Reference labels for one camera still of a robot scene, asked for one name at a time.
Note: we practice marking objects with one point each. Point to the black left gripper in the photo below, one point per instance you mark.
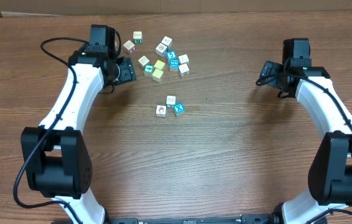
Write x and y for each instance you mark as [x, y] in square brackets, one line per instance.
[126, 71]

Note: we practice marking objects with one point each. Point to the white block blue side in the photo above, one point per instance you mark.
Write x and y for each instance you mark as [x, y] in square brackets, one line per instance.
[161, 49]

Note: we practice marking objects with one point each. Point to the white block teal side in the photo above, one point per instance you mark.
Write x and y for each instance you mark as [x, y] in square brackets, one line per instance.
[179, 109]

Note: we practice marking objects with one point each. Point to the white block red side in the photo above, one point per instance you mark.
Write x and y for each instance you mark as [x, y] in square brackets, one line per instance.
[129, 47]

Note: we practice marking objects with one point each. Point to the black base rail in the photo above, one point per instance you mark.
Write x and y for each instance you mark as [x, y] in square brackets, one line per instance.
[191, 220]

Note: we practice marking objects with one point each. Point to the yellow block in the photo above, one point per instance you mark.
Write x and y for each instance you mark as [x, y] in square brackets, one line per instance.
[159, 65]
[157, 75]

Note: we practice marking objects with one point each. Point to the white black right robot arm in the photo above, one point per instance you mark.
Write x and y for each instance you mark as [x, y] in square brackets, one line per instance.
[330, 175]

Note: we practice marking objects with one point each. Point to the brown cardboard backdrop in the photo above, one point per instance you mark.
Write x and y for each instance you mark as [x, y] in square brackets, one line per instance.
[115, 7]

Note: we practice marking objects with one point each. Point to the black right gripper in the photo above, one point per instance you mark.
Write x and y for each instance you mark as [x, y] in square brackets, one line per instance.
[267, 71]

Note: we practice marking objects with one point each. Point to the white block brown picture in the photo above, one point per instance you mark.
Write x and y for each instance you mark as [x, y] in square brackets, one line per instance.
[183, 69]

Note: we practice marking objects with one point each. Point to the white acorn picture block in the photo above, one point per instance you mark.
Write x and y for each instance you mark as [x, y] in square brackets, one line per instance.
[161, 111]

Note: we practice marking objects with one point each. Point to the green number four block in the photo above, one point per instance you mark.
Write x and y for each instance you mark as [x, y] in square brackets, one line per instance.
[148, 70]

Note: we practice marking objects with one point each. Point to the blue number five block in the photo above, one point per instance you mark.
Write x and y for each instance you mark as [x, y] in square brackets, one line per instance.
[171, 55]

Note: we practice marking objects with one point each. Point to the white block red trim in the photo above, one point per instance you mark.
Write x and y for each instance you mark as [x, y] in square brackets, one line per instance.
[143, 61]

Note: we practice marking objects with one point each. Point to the white block green side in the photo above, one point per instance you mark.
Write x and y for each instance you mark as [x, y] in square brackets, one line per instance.
[137, 37]

